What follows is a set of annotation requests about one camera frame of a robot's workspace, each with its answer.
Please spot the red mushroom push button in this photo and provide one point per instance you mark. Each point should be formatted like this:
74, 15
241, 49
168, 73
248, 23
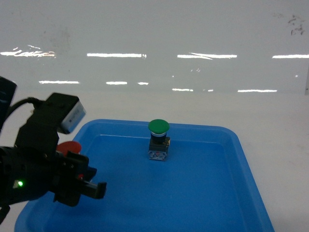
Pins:
70, 146

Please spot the green mushroom push button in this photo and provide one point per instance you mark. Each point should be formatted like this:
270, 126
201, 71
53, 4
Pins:
159, 141

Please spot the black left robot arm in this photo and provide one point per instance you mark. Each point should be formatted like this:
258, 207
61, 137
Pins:
7, 90

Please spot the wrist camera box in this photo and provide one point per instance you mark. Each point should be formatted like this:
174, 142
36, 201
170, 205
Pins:
63, 112

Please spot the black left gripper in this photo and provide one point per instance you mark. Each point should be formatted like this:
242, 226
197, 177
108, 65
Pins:
34, 166

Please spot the blue plastic tray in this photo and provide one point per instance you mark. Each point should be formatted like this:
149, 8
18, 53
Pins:
204, 185

